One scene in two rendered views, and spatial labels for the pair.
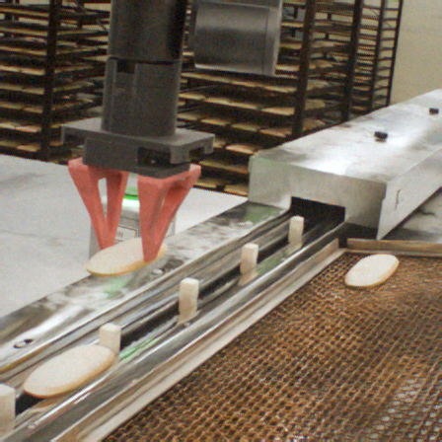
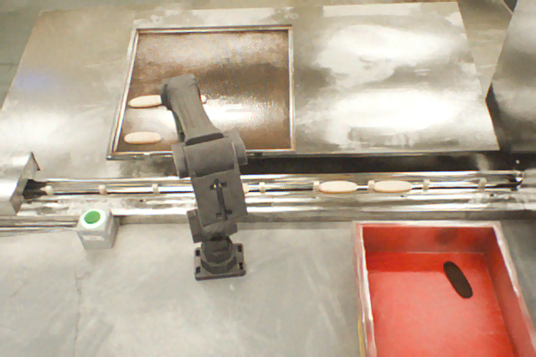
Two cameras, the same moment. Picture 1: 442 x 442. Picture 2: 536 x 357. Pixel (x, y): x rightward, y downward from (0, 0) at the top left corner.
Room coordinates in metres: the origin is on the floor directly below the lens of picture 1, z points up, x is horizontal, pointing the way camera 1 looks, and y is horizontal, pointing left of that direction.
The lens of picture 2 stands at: (0.86, 1.03, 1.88)
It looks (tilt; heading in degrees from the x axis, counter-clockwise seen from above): 47 degrees down; 250
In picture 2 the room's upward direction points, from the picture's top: 3 degrees counter-clockwise
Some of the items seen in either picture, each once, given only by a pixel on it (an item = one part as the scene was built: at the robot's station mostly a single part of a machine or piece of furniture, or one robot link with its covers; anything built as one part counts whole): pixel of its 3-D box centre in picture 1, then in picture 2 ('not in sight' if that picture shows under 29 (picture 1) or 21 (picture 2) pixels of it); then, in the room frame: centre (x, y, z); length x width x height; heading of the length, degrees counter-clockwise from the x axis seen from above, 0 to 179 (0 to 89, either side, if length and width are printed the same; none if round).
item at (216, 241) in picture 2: not in sight; (210, 226); (0.72, 0.27, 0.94); 0.09 x 0.05 x 0.10; 84
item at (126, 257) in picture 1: (127, 253); not in sight; (0.69, 0.07, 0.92); 0.10 x 0.04 x 0.01; 157
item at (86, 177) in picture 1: (125, 195); not in sight; (0.70, 0.07, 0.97); 0.07 x 0.07 x 0.09; 67
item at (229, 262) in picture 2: not in sight; (218, 253); (0.72, 0.29, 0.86); 0.12 x 0.09 x 0.08; 163
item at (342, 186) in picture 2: not in sight; (337, 186); (0.36, 0.21, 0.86); 0.10 x 0.04 x 0.01; 157
